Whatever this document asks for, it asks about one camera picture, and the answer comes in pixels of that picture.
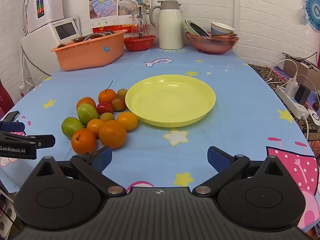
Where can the green mango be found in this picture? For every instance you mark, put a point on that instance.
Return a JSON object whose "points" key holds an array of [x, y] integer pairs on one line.
{"points": [[87, 113], [71, 127]]}

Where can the white and blue bowl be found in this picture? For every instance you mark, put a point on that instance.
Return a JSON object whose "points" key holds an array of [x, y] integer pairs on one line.
{"points": [[221, 29]]}

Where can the orange plastic basket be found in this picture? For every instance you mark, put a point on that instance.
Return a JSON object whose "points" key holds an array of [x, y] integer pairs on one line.
{"points": [[87, 55]]}

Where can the white round gadget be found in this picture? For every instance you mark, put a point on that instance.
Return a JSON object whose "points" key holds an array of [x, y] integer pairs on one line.
{"points": [[313, 116]]}

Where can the leopard print cloth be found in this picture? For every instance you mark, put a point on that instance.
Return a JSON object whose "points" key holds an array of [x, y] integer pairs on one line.
{"points": [[260, 71]]}

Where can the white power strip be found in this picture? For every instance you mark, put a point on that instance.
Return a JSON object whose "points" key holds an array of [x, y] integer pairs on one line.
{"points": [[295, 105]]}

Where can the cardboard box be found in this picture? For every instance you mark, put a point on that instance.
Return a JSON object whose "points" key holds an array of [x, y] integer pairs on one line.
{"points": [[310, 75]]}

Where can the red patterned bowl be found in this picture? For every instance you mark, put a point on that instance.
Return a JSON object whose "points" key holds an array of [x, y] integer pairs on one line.
{"points": [[232, 34]]}

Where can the pink glass bowl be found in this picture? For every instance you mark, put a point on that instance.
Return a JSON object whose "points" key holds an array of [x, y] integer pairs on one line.
{"points": [[212, 45]]}

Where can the white charger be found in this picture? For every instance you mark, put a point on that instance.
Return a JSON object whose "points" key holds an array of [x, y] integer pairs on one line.
{"points": [[291, 87]]}

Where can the white appliance with screen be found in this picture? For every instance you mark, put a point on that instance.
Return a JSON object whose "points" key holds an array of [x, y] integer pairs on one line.
{"points": [[40, 45]]}

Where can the blue round wall decoration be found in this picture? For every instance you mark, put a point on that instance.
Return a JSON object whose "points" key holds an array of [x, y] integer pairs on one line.
{"points": [[312, 7]]}

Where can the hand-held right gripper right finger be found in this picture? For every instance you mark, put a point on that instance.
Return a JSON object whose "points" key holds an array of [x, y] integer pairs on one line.
{"points": [[217, 158]]}

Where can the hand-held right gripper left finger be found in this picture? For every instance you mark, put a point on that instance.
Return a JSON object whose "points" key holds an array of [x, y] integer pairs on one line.
{"points": [[105, 158]]}

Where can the yellow plastic plate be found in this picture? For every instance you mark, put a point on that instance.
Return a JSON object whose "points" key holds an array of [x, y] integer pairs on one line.
{"points": [[172, 100]]}

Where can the wall poster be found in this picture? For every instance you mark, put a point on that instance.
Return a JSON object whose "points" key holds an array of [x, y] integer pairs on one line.
{"points": [[120, 5]]}

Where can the blue printed tablecloth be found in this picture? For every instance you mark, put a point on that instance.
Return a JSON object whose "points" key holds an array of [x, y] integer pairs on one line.
{"points": [[237, 105]]}

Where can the small orange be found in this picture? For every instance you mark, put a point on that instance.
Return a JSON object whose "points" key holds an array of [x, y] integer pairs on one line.
{"points": [[94, 126], [127, 120]]}

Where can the dark red chair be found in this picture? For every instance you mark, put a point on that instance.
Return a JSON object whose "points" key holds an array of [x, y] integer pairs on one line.
{"points": [[5, 97]]}

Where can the stainless steel bowl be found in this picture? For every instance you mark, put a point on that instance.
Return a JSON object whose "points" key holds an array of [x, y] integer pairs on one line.
{"points": [[95, 37], [108, 32]]}

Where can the medium orange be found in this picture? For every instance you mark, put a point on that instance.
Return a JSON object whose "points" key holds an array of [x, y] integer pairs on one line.
{"points": [[86, 102], [83, 141]]}

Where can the orange with stem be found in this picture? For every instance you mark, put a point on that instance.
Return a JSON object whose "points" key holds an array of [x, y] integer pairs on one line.
{"points": [[107, 96]]}

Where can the reddish green plum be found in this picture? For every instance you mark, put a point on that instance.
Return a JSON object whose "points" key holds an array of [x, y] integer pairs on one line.
{"points": [[118, 103]]}

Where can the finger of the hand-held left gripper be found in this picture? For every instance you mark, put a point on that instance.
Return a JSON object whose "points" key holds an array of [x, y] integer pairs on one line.
{"points": [[12, 127], [45, 141]]}

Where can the black power adapter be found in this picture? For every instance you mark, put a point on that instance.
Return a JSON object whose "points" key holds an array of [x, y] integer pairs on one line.
{"points": [[302, 93]]}

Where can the small yellowish plum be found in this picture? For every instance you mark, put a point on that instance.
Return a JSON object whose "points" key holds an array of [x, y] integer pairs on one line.
{"points": [[107, 116], [122, 92]]}

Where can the large orange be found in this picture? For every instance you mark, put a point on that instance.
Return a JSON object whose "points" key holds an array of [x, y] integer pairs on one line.
{"points": [[112, 133]]}

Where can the red plastic basket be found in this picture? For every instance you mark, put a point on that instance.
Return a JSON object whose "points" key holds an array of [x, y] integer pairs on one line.
{"points": [[138, 44]]}

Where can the white thermos jug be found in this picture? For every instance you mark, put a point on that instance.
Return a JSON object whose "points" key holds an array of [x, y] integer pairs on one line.
{"points": [[171, 27]]}

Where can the glass pitcher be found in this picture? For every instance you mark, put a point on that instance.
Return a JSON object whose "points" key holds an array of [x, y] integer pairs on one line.
{"points": [[140, 25]]}

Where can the pale green bowl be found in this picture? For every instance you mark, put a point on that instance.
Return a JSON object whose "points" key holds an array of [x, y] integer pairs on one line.
{"points": [[197, 28]]}

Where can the red apple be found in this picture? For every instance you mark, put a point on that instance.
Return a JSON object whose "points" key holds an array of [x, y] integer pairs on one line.
{"points": [[104, 108]]}

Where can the white water purifier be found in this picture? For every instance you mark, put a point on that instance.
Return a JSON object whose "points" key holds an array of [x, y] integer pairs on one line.
{"points": [[50, 5]]}

